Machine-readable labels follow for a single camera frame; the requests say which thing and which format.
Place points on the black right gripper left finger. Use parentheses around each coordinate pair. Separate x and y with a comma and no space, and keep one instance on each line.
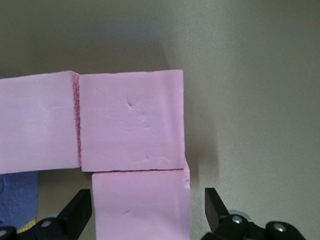
(75,215)

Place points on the purple foam block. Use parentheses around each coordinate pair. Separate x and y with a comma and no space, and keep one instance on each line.
(17,195)

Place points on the yellow foam block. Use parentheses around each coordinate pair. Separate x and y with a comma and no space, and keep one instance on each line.
(27,225)

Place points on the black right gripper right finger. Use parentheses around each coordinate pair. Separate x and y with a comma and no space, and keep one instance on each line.
(215,212)

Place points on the pink foam block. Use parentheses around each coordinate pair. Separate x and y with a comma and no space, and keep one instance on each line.
(140,205)
(130,120)
(37,120)

